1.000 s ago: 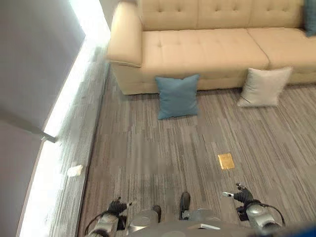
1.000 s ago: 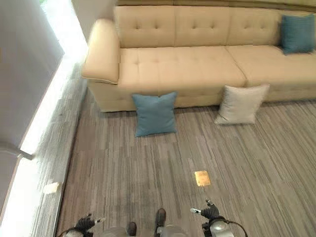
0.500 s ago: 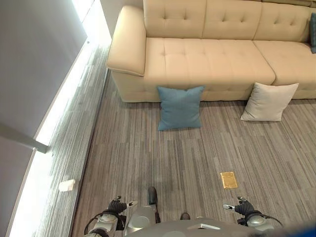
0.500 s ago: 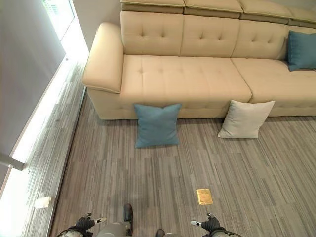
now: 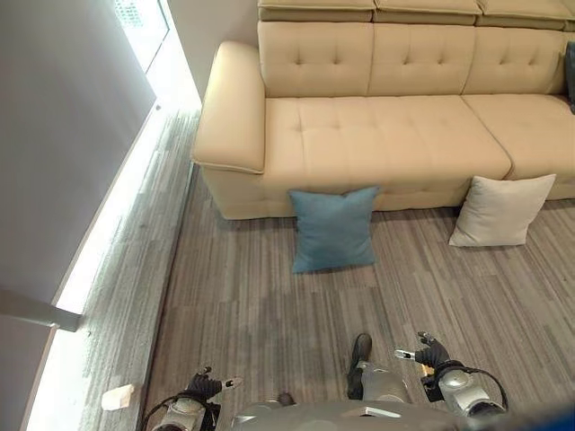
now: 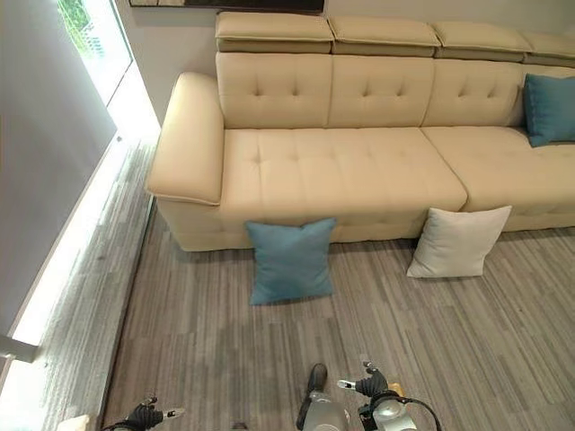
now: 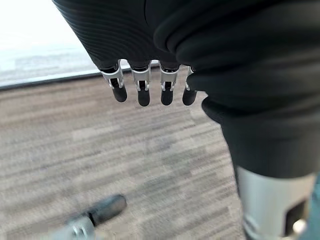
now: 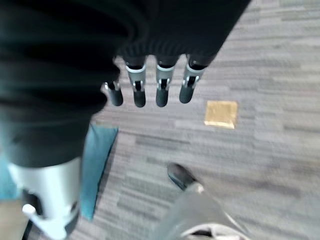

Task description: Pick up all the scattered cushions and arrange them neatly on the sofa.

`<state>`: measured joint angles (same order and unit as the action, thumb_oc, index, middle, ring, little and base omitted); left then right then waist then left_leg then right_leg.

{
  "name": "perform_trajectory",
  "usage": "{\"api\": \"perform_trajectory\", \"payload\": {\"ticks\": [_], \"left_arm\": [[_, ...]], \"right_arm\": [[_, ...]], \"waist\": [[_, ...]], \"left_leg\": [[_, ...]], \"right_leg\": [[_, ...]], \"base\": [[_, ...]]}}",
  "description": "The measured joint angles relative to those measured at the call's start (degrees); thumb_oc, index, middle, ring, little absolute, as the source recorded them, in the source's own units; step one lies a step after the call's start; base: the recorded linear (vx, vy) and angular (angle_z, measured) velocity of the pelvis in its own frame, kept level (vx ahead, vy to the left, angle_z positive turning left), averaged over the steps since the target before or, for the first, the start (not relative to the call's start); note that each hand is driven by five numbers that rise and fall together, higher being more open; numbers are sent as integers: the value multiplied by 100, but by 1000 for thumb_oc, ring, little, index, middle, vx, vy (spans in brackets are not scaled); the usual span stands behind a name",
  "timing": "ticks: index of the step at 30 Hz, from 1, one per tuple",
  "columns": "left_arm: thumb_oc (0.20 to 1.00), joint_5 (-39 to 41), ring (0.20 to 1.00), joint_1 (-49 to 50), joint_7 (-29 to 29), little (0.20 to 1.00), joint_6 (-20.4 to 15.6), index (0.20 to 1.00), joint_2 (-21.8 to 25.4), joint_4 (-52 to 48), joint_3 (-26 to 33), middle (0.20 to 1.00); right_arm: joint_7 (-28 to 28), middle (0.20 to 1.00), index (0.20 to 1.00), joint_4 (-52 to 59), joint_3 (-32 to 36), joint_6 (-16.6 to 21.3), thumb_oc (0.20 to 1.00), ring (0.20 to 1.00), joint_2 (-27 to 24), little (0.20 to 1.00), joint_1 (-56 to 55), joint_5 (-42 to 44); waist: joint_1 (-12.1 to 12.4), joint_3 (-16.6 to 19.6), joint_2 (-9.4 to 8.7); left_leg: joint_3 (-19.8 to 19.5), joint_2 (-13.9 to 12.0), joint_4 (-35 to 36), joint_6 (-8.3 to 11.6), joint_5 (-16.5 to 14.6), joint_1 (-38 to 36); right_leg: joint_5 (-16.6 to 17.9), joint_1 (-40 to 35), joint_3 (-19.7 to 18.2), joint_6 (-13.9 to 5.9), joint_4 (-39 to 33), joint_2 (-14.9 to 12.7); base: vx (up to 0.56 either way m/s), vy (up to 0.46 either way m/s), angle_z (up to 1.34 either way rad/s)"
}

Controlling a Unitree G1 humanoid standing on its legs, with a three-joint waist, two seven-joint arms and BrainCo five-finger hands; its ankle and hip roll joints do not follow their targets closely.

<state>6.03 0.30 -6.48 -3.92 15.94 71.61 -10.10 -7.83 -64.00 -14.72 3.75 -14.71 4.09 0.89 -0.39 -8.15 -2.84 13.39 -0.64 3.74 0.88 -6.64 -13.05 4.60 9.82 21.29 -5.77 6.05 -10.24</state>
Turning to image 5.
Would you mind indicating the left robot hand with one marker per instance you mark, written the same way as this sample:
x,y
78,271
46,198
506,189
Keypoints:
x,y
204,385

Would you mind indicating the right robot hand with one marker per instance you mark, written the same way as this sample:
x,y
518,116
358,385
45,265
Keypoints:
x,y
429,352

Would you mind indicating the beige leather sofa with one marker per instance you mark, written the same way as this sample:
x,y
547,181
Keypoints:
x,y
382,130

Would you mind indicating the silver robot leg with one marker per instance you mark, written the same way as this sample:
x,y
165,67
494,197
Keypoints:
x,y
379,381

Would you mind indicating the dark robot foot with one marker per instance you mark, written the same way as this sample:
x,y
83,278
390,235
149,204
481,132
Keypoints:
x,y
362,348

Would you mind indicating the crumpled white paper scrap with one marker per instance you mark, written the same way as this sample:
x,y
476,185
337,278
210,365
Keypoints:
x,y
117,397

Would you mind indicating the silver robot torso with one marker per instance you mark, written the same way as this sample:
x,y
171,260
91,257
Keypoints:
x,y
323,415

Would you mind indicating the blue square cushion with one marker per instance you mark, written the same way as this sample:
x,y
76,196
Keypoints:
x,y
334,229

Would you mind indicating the light grey square cushion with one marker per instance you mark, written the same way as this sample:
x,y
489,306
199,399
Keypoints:
x,y
498,211

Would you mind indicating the dark grey cushion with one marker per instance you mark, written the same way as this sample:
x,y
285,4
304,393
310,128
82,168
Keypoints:
x,y
570,72

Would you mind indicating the grey wall ledge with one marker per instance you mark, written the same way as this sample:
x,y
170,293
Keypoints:
x,y
38,310

